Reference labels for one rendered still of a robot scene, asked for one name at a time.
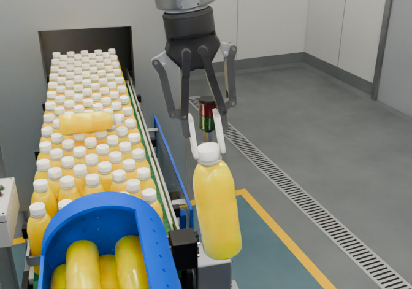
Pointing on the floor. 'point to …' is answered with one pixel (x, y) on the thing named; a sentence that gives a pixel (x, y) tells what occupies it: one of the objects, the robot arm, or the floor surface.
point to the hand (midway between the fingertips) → (206, 134)
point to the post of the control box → (7, 269)
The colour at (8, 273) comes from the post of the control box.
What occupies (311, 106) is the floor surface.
